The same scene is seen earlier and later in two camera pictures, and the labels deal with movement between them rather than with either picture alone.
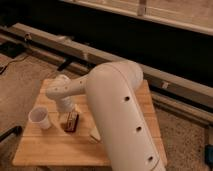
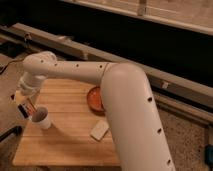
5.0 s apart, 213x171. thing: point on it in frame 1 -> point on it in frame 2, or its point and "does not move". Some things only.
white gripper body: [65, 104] -> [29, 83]
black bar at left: [17, 130] does not move
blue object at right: [208, 155] does not move
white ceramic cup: [39, 115] does not move
